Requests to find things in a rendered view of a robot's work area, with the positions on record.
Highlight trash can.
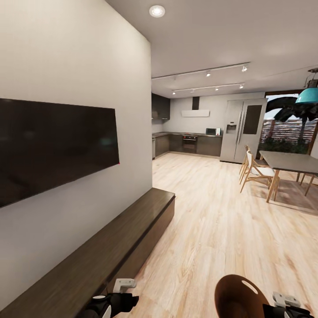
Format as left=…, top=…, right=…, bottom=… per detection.
left=214, top=274, right=270, bottom=318

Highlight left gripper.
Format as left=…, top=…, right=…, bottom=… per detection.
left=107, top=293, right=139, bottom=318

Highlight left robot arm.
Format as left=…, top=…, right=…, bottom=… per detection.
left=78, top=279, right=139, bottom=318

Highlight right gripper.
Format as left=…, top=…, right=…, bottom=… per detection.
left=262, top=304, right=286, bottom=318

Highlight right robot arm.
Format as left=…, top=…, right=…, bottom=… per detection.
left=262, top=291, right=314, bottom=318

